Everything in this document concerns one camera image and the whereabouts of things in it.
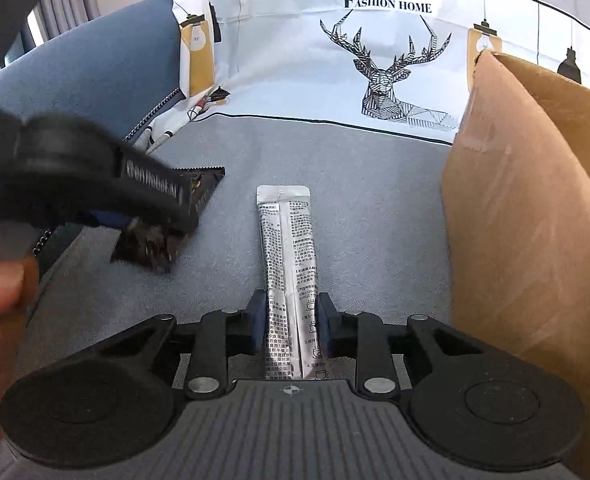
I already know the person's left hand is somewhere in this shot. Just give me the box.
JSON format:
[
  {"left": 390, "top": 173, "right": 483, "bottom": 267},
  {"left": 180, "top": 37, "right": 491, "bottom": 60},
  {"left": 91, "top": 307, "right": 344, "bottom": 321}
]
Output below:
[{"left": 0, "top": 255, "right": 42, "bottom": 453}]

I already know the dark metal chain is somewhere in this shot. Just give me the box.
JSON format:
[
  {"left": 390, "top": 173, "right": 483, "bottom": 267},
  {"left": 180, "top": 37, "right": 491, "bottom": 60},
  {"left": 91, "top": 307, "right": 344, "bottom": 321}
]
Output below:
[{"left": 32, "top": 85, "right": 183, "bottom": 260}]

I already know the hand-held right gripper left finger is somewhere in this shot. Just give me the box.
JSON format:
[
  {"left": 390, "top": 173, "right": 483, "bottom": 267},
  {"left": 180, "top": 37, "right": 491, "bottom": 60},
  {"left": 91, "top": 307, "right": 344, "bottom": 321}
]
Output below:
[{"left": 95, "top": 287, "right": 269, "bottom": 402}]

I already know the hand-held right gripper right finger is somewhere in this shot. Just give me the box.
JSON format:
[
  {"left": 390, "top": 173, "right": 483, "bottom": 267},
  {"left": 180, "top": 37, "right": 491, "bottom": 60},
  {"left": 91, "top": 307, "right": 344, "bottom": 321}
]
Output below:
[{"left": 317, "top": 290, "right": 482, "bottom": 397}]

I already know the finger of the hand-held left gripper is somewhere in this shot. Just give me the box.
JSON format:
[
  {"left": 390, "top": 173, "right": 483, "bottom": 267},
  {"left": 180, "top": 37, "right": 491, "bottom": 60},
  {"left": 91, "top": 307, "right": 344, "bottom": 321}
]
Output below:
[{"left": 100, "top": 142, "right": 201, "bottom": 237}]

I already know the black snack packet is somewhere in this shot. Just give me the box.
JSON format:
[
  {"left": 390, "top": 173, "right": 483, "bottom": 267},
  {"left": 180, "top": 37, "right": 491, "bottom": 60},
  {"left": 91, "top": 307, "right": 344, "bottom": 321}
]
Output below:
[{"left": 110, "top": 166, "right": 226, "bottom": 274}]

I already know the brown cardboard box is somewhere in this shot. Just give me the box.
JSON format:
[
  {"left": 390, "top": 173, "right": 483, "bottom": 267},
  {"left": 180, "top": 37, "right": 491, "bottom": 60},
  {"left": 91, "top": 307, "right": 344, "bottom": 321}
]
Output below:
[{"left": 441, "top": 50, "right": 590, "bottom": 463}]

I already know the long silver foil packet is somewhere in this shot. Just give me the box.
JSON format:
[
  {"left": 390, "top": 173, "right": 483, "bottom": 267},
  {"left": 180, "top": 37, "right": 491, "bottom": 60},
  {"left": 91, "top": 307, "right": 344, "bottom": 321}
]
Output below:
[{"left": 256, "top": 185, "right": 332, "bottom": 382}]

